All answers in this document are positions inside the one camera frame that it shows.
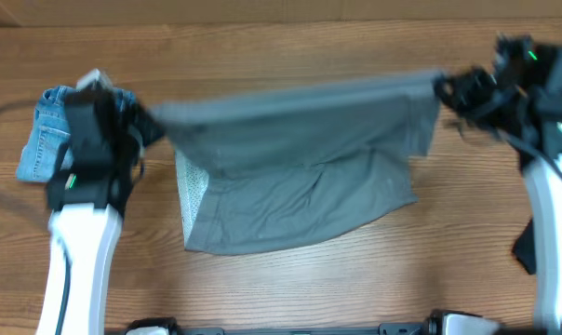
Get grey shorts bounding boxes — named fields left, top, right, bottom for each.
left=151, top=70, right=439, bottom=255

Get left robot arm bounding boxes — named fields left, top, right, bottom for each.
left=36, top=88, right=163, bottom=334

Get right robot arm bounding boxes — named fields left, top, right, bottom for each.
left=434, top=35, right=562, bottom=334

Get folded blue denim jeans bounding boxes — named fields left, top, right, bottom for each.
left=15, top=85, right=141, bottom=183

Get black garment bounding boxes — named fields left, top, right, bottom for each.
left=512, top=220, right=537, bottom=275

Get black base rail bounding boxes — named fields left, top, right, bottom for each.
left=103, top=309, right=533, bottom=335

